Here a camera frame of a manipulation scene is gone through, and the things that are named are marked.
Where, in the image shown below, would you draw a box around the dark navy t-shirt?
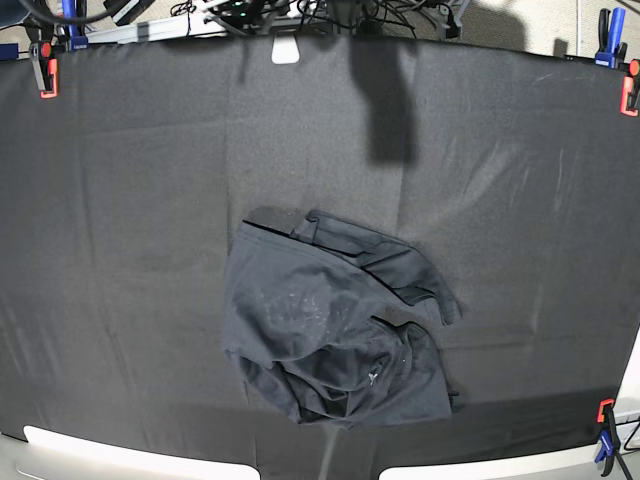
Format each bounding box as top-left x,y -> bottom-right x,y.
223,210 -> 461,428

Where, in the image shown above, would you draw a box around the black table cloth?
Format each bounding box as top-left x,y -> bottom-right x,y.
1,36 -> 639,479

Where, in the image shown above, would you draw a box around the black power adapter box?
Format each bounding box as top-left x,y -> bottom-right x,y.
111,0 -> 155,26

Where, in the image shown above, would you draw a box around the blue bar clamp far-left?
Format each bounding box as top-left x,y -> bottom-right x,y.
60,0 -> 89,51

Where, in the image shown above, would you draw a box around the red black clamp near-right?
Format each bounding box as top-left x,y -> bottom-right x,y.
596,398 -> 615,424

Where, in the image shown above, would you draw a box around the red black clamp far-left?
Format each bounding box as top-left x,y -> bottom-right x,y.
29,41 -> 59,99

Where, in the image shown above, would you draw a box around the red black clamp far-right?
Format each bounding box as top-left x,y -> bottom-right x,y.
620,59 -> 640,117

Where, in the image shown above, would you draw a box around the blue bar clamp near-right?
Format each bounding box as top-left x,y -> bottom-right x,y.
594,421 -> 620,477

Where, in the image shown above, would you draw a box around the blue bar clamp far-right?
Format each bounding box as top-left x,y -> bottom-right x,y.
594,7 -> 627,69

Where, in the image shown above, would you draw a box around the tangled black cables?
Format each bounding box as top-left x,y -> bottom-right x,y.
169,0 -> 451,39

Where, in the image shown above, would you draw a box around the aluminium frame rail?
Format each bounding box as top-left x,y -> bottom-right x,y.
87,12 -> 227,45

